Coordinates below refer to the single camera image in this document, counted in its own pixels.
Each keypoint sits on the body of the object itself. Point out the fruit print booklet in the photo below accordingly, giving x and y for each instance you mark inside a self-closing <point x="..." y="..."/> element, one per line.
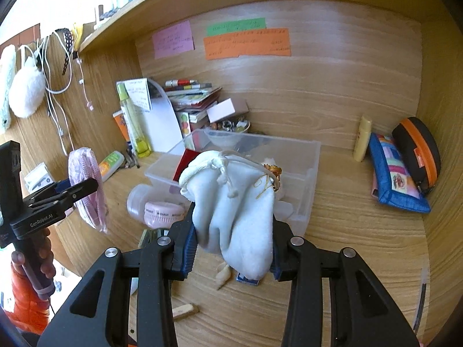
<point x="184" y="126"/>

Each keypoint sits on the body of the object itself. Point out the white fluffy pad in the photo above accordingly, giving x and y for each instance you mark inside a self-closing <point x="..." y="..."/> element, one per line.
<point x="25" y="86"/>

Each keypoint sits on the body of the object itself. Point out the green paper note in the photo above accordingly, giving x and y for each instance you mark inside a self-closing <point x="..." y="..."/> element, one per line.
<point x="235" y="27"/>

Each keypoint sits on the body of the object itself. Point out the metal nail clippers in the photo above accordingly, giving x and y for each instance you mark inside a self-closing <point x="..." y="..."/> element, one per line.
<point x="131" y="159"/>

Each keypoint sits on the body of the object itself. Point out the clear bottle with orange label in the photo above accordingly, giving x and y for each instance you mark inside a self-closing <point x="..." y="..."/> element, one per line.
<point x="110" y="166"/>

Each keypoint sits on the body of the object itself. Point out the dark small jar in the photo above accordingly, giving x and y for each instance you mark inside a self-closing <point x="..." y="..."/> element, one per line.
<point x="105" y="12"/>

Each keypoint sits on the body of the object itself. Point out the translucent bottle with pink lid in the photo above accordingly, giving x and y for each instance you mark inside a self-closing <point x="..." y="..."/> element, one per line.
<point x="162" y="215"/>

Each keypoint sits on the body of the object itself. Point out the dish of small trinkets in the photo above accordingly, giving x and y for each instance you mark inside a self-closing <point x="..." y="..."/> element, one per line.
<point x="235" y="125"/>

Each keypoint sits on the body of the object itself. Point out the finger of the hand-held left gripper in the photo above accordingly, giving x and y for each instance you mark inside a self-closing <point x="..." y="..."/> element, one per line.
<point x="63" y="186"/>
<point x="83" y="188"/>

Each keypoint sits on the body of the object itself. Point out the orange tube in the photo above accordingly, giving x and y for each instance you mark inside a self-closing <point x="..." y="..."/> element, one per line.
<point x="119" y="124"/>

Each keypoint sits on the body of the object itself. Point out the yellow lotion bottle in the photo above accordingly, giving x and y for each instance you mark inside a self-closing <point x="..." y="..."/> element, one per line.
<point x="362" y="139"/>

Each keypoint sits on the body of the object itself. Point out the white paper sheets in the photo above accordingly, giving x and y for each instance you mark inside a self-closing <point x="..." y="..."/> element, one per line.
<point x="162" y="126"/>

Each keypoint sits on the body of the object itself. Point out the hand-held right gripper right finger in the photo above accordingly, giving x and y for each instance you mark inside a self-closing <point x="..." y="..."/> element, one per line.
<point x="275" y="271"/>

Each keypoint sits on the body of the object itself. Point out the amber beaded trinket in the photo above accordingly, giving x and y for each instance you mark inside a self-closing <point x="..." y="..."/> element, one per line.
<point x="272" y="171"/>

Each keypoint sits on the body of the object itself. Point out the person's left hand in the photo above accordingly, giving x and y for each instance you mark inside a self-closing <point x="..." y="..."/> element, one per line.
<point x="46" y="256"/>

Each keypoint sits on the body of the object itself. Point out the red booklet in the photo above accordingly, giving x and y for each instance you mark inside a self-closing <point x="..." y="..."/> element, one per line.
<point x="184" y="162"/>

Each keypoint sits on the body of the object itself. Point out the small blue white box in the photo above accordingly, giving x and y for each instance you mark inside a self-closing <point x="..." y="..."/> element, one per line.
<point x="247" y="280"/>

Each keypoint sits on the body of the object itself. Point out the wooden desktop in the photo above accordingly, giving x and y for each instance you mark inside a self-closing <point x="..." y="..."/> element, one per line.
<point x="343" y="260"/>

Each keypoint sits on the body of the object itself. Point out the clear plastic bin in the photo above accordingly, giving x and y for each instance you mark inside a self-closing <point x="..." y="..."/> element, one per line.
<point x="300" y="177"/>

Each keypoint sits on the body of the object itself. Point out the black orange zip case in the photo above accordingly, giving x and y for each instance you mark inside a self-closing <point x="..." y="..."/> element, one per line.
<point x="416" y="148"/>

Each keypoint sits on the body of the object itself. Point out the small beige plastic piece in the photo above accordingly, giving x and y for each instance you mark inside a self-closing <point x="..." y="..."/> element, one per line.
<point x="223" y="278"/>

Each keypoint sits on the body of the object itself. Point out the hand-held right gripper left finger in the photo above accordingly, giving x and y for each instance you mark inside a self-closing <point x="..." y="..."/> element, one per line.
<point x="188" y="251"/>

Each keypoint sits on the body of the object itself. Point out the yellow hanging item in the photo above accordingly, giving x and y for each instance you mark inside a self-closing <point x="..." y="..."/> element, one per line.
<point x="77" y="34"/>

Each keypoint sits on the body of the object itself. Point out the orange paper note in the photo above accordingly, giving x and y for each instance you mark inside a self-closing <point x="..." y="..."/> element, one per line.
<point x="246" y="45"/>

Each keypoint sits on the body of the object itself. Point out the pink paper note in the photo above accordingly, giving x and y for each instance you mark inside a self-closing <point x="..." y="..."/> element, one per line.
<point x="173" y="39"/>

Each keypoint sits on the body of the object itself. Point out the small wooden block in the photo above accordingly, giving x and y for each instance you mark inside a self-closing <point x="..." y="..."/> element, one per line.
<point x="185" y="311"/>

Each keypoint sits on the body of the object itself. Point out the stack of books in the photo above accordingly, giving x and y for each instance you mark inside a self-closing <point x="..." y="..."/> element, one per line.
<point x="191" y="99"/>

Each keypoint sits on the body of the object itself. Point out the handwritten white paper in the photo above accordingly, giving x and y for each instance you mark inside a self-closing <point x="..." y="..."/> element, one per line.
<point x="139" y="94"/>

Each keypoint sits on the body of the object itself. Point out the dark green small box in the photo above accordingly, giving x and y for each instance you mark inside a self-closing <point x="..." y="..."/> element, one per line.
<point x="149" y="239"/>

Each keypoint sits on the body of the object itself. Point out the yellow spray bottle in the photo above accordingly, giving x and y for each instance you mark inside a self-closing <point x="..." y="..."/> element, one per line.
<point x="135" y="130"/>

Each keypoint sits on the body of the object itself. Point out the white printed packet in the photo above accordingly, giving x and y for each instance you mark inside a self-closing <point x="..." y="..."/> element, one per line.
<point x="38" y="175"/>

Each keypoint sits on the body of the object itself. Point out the blue patchwork pencil case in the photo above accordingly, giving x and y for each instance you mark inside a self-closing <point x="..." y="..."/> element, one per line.
<point x="394" y="173"/>

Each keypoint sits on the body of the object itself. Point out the white card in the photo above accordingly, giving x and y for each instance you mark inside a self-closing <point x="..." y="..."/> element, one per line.
<point x="222" y="110"/>

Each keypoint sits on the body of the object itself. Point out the person's left forearm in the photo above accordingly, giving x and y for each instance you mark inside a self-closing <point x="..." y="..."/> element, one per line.
<point x="21" y="303"/>

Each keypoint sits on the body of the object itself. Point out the wooden shelf board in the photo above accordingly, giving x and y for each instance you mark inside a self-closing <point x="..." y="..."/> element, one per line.
<point x="119" y="21"/>

